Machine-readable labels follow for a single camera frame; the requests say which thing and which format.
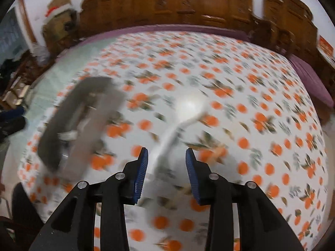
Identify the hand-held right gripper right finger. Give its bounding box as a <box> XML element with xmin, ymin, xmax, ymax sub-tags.
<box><xmin>185</xmin><ymin>148</ymin><xmax>304</xmax><ymax>251</ymax></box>

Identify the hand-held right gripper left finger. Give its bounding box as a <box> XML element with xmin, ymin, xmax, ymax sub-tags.
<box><xmin>29</xmin><ymin>148</ymin><xmax>149</xmax><ymax>251</ymax></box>

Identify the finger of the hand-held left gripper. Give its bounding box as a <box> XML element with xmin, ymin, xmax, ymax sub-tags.
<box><xmin>0</xmin><ymin>106</ymin><xmax>27</xmax><ymax>140</ymax></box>

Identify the white plastic spoon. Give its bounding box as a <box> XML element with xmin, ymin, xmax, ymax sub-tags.
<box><xmin>145</xmin><ymin>91</ymin><xmax>210</xmax><ymax>189</ymax></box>

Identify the grey rectangular tray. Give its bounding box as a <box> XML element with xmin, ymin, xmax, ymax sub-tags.
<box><xmin>39</xmin><ymin>77</ymin><xmax>127</xmax><ymax>174</ymax></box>

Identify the dark wooden chair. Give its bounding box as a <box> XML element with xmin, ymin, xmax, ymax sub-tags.
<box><xmin>0</xmin><ymin>50</ymin><xmax>57</xmax><ymax>110</ymax></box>

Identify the clear plastic bag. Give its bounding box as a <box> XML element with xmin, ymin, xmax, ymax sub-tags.
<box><xmin>33</xmin><ymin>44</ymin><xmax>51</xmax><ymax>64</ymax></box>

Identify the black chair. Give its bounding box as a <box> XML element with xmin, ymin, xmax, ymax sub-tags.
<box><xmin>0</xmin><ymin>183</ymin><xmax>45</xmax><ymax>251</ymax></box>

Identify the dark window pane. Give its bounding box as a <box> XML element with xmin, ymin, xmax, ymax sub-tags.
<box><xmin>0</xmin><ymin>6</ymin><xmax>30</xmax><ymax>63</ymax></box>

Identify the large plain cardboard box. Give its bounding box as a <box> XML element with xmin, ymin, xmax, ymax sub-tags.
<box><xmin>42</xmin><ymin>10</ymin><xmax>80</xmax><ymax>56</ymax></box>

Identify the orange fruit print tablecloth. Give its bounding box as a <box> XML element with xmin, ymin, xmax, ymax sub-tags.
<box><xmin>17</xmin><ymin>30</ymin><xmax>329</xmax><ymax>251</ymax></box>

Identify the cardboard box with red print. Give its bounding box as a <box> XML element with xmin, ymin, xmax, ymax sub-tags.
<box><xmin>46</xmin><ymin>0</ymin><xmax>73</xmax><ymax>16</ymax></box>

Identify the small purple seat cushion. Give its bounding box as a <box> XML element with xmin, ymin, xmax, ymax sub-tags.
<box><xmin>288</xmin><ymin>55</ymin><xmax>335</xmax><ymax>108</ymax></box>

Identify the carved wooden bench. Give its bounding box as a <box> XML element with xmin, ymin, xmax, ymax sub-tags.
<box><xmin>79</xmin><ymin>0</ymin><xmax>253</xmax><ymax>36</ymax></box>

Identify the wooden side table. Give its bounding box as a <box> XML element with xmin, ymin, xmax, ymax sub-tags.
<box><xmin>317</xmin><ymin>50</ymin><xmax>335</xmax><ymax>84</ymax></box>

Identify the carved wooden armchair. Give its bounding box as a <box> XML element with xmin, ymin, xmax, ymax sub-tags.
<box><xmin>251</xmin><ymin>0</ymin><xmax>318</xmax><ymax>55</ymax></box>

